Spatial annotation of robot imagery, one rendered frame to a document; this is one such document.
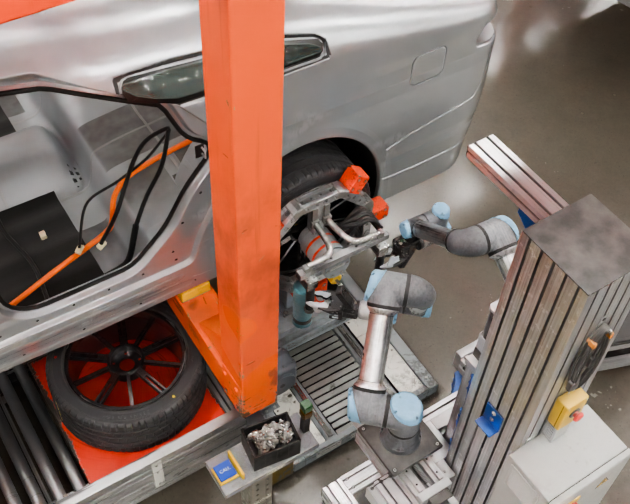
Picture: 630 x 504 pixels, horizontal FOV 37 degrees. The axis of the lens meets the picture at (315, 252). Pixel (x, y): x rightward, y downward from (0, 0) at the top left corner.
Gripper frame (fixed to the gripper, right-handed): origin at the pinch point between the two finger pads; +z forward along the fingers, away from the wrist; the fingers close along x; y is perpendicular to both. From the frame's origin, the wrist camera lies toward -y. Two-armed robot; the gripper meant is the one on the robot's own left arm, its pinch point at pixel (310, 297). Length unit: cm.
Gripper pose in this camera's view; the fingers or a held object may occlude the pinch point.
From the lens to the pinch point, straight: 371.7
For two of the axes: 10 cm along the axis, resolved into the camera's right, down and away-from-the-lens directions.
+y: -0.3, 5.8, 8.2
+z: -9.8, -1.6, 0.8
